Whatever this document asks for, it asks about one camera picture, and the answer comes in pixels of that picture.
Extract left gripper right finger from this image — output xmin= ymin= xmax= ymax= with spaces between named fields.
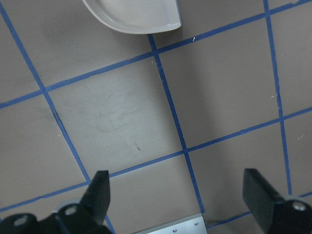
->
xmin=242 ymin=168 xmax=312 ymax=234

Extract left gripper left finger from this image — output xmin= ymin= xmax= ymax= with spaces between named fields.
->
xmin=0 ymin=171 xmax=110 ymax=234

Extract beige plastic dustpan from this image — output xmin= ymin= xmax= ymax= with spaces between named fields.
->
xmin=83 ymin=0 xmax=182 ymax=35

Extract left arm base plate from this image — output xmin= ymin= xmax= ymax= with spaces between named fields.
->
xmin=136 ymin=213 xmax=208 ymax=234

